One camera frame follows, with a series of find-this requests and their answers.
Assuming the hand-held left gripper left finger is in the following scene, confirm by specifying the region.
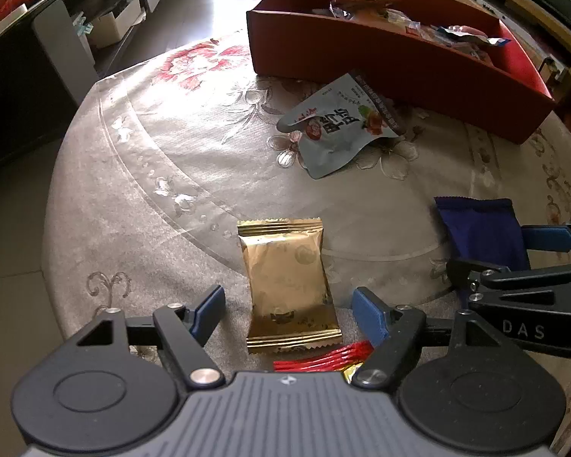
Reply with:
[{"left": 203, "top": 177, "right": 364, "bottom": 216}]
[{"left": 73, "top": 284, "right": 226, "bottom": 388}]

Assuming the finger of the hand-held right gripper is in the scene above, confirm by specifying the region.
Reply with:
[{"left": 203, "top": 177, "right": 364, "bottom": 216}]
[
  {"left": 446, "top": 257, "right": 571, "bottom": 297},
  {"left": 521, "top": 221, "right": 571, "bottom": 253}
]

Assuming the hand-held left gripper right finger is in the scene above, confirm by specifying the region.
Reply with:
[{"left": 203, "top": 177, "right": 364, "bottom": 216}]
[{"left": 349, "top": 287, "right": 509, "bottom": 388}]

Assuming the dark blue snack packet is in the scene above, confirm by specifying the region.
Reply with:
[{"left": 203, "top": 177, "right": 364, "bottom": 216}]
[{"left": 434, "top": 197, "right": 531, "bottom": 272}]

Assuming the gold snack packet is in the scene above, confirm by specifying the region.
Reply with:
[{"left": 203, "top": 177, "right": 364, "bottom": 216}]
[{"left": 237, "top": 217, "right": 343, "bottom": 354}]

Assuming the red cardboard box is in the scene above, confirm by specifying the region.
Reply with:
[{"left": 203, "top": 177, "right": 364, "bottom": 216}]
[{"left": 246, "top": 0, "right": 557, "bottom": 144}]

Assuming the pile of assorted snack packets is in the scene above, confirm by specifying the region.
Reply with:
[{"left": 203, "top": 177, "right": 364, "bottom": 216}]
[{"left": 314, "top": 0, "right": 512, "bottom": 65}]

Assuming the red striped snack wrapper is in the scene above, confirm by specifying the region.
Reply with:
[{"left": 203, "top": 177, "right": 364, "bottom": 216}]
[{"left": 273, "top": 341, "right": 376, "bottom": 384}]

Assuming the floral tablecloth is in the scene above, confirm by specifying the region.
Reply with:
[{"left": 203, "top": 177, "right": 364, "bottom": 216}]
[{"left": 43, "top": 29, "right": 571, "bottom": 457}]

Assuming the grey snack pouch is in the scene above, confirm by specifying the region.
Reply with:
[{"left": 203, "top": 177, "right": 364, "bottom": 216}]
[{"left": 276, "top": 72, "right": 407, "bottom": 180}]

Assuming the white open drawer box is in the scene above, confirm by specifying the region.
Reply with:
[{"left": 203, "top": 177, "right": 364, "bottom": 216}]
[{"left": 83, "top": 0, "right": 144, "bottom": 49}]

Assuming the dark cabinet with white drawers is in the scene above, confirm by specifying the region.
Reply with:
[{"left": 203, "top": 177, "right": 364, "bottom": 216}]
[{"left": 0, "top": 0, "right": 201, "bottom": 172}]

